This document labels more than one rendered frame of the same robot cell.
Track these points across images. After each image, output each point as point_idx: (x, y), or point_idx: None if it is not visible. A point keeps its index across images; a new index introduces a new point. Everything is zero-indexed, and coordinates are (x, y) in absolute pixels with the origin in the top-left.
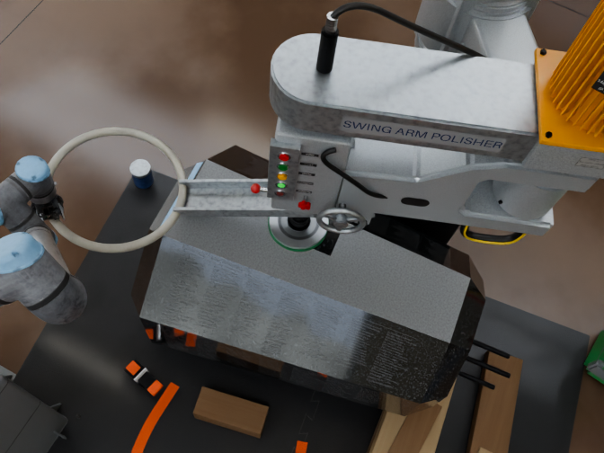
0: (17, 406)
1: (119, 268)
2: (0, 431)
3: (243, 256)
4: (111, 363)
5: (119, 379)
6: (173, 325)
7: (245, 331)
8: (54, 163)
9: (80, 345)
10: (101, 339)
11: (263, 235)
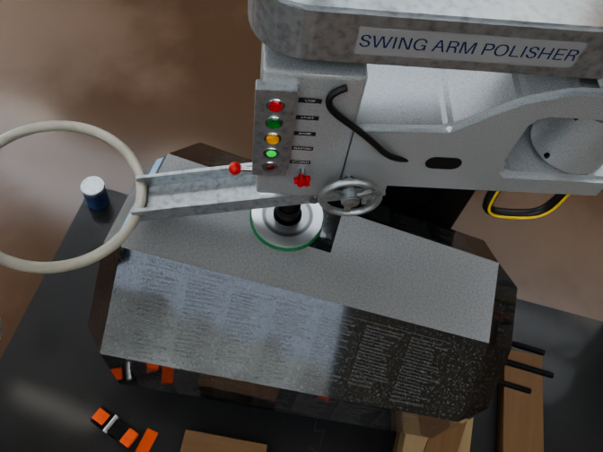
0: None
1: (75, 301)
2: None
3: (223, 263)
4: (74, 413)
5: (85, 432)
6: (143, 360)
7: (235, 356)
8: None
9: (35, 396)
10: (59, 386)
11: (246, 235)
